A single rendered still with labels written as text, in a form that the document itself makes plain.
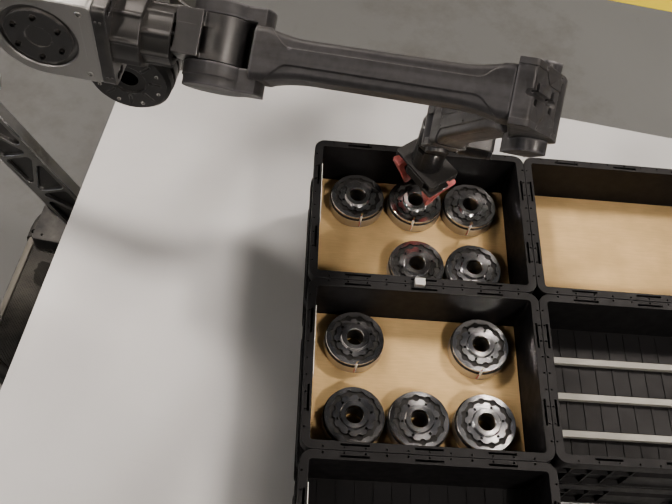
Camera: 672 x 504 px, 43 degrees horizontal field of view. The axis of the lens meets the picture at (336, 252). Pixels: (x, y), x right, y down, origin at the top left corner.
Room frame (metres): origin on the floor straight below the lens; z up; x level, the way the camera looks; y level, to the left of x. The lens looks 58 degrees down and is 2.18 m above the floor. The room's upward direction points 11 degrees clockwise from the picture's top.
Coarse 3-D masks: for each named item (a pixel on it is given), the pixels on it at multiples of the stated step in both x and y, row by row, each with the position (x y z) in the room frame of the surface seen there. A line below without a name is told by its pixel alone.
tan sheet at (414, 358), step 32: (320, 320) 0.69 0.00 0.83; (384, 320) 0.71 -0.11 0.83; (416, 320) 0.72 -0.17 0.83; (320, 352) 0.63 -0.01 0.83; (384, 352) 0.65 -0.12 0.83; (416, 352) 0.66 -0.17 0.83; (512, 352) 0.70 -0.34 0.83; (320, 384) 0.57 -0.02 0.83; (352, 384) 0.58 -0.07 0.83; (384, 384) 0.59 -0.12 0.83; (416, 384) 0.60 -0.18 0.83; (448, 384) 0.61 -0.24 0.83; (480, 384) 0.62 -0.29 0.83; (512, 384) 0.63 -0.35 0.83; (320, 416) 0.51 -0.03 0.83; (352, 416) 0.52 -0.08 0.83; (512, 448) 0.52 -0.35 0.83
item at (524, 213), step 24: (336, 144) 1.01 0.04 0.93; (360, 144) 1.02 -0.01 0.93; (312, 192) 0.90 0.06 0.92; (312, 216) 0.84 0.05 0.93; (528, 216) 0.93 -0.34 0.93; (312, 240) 0.79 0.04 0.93; (528, 240) 0.87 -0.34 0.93; (312, 264) 0.74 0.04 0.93; (528, 264) 0.82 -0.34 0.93; (480, 288) 0.76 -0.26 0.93; (504, 288) 0.76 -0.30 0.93; (528, 288) 0.77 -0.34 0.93
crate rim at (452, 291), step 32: (352, 288) 0.71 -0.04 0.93; (384, 288) 0.72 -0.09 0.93; (416, 288) 0.73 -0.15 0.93; (448, 288) 0.74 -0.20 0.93; (544, 384) 0.60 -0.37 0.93; (544, 416) 0.54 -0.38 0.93; (320, 448) 0.42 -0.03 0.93; (352, 448) 0.43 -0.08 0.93; (384, 448) 0.44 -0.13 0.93; (416, 448) 0.45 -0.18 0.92; (448, 448) 0.46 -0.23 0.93
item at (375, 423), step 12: (336, 396) 0.54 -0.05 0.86; (348, 396) 0.54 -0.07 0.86; (360, 396) 0.55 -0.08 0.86; (372, 396) 0.55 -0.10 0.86; (336, 408) 0.52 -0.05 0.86; (372, 408) 0.53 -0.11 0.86; (324, 420) 0.49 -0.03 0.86; (336, 420) 0.50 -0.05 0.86; (372, 420) 0.51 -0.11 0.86; (336, 432) 0.48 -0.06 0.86; (348, 432) 0.48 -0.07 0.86; (360, 432) 0.48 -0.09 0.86; (372, 432) 0.49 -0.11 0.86
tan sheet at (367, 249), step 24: (384, 192) 0.99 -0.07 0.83; (384, 216) 0.94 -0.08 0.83; (336, 240) 0.86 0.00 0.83; (360, 240) 0.87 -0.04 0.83; (384, 240) 0.88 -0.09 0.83; (408, 240) 0.89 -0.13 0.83; (432, 240) 0.90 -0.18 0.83; (456, 240) 0.91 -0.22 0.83; (480, 240) 0.92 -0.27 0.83; (504, 240) 0.93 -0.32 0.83; (336, 264) 0.81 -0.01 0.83; (360, 264) 0.82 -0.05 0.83; (384, 264) 0.83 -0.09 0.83; (504, 264) 0.88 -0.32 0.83
